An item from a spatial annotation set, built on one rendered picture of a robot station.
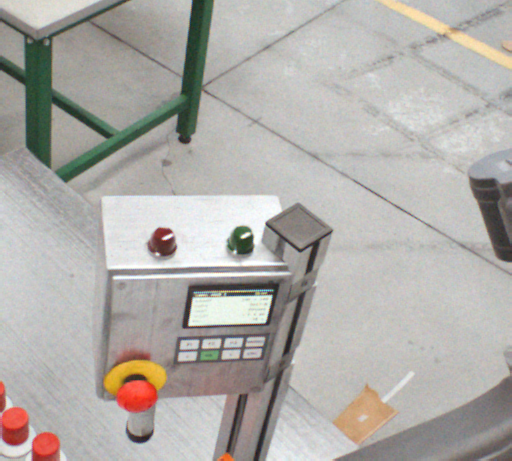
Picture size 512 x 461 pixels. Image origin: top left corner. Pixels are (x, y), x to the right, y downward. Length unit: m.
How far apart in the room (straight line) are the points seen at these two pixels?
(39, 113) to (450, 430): 2.02
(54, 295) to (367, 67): 2.41
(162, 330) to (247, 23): 3.14
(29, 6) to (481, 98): 2.02
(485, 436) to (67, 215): 1.24
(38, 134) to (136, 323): 1.78
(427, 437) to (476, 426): 0.03
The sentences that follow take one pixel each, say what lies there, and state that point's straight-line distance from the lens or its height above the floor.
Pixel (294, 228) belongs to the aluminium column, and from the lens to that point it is 0.85.
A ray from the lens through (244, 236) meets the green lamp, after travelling 0.84.
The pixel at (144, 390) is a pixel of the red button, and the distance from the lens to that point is 0.91.
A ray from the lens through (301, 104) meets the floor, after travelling 3.56.
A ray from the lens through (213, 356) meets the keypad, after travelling 0.92.
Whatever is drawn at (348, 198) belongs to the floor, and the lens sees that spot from 3.21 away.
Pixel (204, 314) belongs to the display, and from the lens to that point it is 0.87.
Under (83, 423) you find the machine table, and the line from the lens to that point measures 1.50.
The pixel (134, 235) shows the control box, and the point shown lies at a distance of 0.85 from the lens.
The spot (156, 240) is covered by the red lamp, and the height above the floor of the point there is 1.49.
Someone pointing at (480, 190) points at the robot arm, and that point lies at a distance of 1.02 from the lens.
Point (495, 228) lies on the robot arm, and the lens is 1.04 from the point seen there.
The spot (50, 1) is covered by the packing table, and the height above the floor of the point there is 0.78.
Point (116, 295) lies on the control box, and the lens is 0.84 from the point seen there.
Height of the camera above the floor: 2.08
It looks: 42 degrees down
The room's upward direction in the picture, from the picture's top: 12 degrees clockwise
